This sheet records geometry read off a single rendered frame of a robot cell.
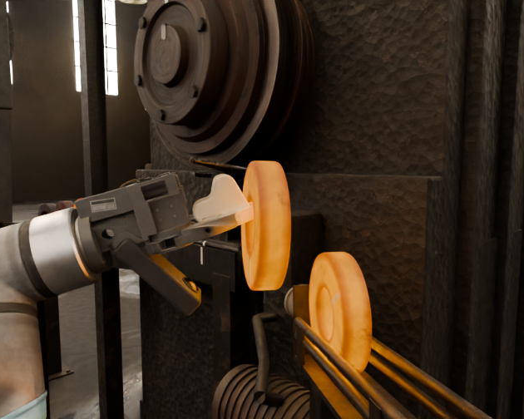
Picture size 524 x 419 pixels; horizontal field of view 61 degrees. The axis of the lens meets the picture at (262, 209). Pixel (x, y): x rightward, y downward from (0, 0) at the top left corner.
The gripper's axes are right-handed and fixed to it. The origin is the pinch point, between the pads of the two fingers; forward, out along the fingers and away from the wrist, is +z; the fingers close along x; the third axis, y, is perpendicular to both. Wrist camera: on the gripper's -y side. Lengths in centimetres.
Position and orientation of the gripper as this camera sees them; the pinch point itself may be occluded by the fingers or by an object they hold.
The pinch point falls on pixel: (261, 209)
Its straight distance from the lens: 53.0
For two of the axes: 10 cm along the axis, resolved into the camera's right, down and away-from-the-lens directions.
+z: 9.5, -2.9, 1.3
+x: -1.7, -1.1, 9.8
